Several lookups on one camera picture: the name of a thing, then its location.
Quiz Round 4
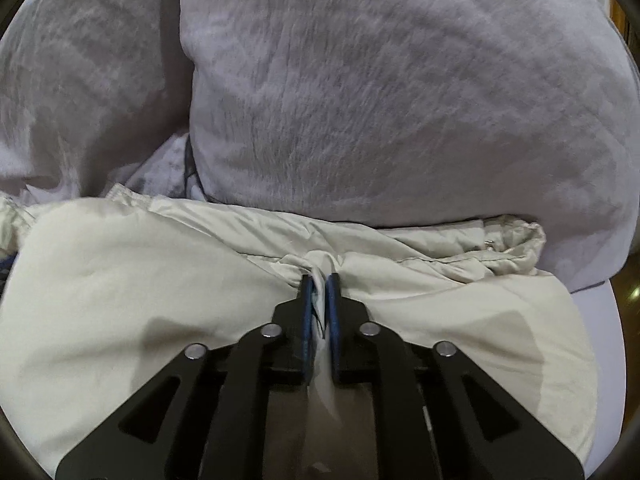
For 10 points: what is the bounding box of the right lavender pillow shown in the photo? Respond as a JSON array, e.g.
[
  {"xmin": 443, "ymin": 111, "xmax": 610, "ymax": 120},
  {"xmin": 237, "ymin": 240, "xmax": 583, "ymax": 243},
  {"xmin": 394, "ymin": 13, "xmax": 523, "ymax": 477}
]
[{"xmin": 180, "ymin": 0, "xmax": 639, "ymax": 289}]

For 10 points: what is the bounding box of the lavender pillow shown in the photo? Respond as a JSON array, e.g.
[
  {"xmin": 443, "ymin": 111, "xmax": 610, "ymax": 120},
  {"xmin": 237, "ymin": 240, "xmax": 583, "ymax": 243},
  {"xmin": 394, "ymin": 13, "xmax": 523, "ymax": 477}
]
[
  {"xmin": 180, "ymin": 0, "xmax": 639, "ymax": 289},
  {"xmin": 1, "ymin": 0, "xmax": 193, "ymax": 205}
]

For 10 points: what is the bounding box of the cream white puffer jacket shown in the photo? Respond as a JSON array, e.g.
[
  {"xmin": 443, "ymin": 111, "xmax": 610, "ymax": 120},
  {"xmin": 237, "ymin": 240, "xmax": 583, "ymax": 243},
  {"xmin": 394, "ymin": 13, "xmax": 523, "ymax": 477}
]
[{"xmin": 1, "ymin": 186, "xmax": 598, "ymax": 472}]

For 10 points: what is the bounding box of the left lavender pillow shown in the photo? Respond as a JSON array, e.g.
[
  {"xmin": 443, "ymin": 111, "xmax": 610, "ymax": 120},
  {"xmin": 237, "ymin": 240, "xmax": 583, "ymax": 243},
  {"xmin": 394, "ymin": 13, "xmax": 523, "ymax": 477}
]
[{"xmin": 1, "ymin": 0, "xmax": 193, "ymax": 205}]

